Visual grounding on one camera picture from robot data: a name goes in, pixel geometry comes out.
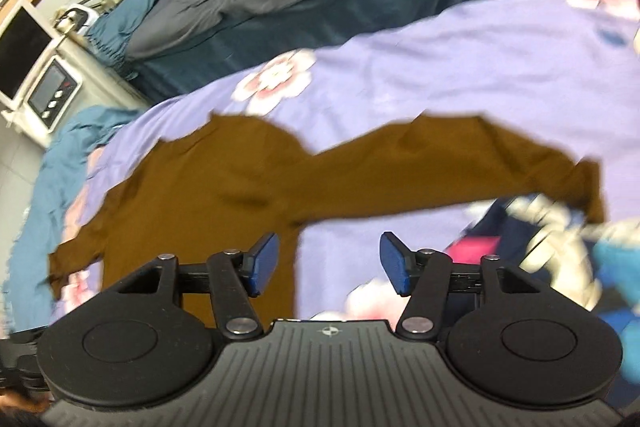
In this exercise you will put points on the purple floral bed sheet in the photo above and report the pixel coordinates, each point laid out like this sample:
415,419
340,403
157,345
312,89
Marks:
562,71

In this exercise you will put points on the white machine with control panel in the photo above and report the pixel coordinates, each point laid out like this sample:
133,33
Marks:
65,80

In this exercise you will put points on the brown knitted sweater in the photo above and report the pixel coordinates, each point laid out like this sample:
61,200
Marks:
238,178

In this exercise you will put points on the colourful patterned clothes pile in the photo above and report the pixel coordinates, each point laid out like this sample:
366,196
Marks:
597,266

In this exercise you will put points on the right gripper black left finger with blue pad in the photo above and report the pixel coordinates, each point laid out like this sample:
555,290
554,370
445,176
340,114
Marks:
259,263

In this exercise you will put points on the blue blanket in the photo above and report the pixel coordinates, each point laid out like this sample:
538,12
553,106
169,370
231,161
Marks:
26,299

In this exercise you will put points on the white monitor screen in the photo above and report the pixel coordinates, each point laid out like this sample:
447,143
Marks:
26,37

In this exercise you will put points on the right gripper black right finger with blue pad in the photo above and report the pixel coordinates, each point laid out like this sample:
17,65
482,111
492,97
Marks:
398,262

